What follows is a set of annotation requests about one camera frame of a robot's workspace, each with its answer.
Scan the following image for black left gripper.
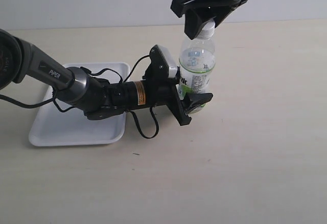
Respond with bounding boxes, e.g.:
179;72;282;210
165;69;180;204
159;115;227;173
124;80;213;126

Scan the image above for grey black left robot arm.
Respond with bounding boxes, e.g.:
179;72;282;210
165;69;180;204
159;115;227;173
1;31;213;126

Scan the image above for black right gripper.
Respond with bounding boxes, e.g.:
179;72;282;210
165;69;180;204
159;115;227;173
170;0;247;40

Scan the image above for white rectangular plastic tray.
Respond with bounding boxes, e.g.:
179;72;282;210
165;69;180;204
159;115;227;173
29;62;130;147

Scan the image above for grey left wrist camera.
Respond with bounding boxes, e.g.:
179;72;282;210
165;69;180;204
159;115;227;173
149;44;178;79

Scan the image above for white bottle cap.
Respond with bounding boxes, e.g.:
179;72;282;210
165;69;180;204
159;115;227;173
198;19;215;39

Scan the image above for clear plastic drink bottle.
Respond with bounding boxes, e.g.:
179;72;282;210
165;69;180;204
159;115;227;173
177;30;216;99

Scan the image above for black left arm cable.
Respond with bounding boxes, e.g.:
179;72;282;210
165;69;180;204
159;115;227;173
0;55;159;140

